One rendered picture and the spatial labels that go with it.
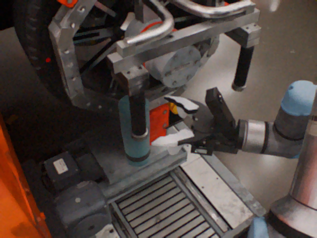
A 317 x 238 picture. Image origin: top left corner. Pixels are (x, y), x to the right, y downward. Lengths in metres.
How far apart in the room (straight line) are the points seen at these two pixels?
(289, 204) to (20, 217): 0.49
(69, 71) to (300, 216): 0.66
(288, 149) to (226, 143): 0.14
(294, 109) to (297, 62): 1.90
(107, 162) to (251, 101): 1.05
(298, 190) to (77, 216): 0.84
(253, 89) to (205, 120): 1.46
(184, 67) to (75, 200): 0.58
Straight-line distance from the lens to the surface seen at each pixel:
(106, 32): 0.96
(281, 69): 2.39
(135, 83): 0.65
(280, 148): 0.72
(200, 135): 0.68
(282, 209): 0.35
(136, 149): 0.98
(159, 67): 0.79
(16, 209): 0.63
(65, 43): 0.79
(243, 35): 0.83
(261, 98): 2.09
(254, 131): 0.70
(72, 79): 0.87
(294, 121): 0.65
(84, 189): 1.12
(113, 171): 1.36
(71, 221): 1.09
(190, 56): 0.82
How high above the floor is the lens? 1.35
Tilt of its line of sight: 47 degrees down
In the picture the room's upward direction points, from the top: straight up
